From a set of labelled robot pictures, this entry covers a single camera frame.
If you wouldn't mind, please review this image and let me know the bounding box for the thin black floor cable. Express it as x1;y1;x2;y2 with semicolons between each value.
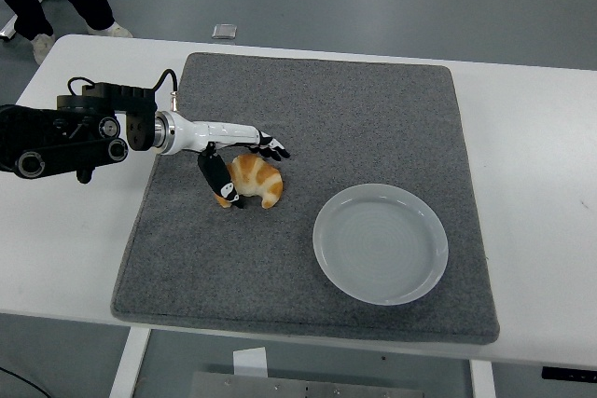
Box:
0;364;46;398

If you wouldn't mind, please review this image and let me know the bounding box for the croissant bread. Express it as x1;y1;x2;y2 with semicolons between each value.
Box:
215;153;285;210

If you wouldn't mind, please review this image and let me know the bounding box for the white table leg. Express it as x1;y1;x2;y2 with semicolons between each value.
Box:
468;359;497;398
107;326;152;398

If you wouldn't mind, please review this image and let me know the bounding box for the grey metal plate with screws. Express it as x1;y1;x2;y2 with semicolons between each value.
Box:
189;371;423;398

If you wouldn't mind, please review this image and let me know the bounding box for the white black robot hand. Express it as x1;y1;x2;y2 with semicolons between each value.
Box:
168;111;291;211

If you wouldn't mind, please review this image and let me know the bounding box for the black table control panel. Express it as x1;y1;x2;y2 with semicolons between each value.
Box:
541;365;597;382

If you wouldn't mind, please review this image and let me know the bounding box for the light grey round plate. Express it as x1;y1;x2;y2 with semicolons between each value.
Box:
312;183;450;307

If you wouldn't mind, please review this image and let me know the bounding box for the grey felt mat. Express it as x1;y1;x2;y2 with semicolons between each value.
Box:
110;51;501;347

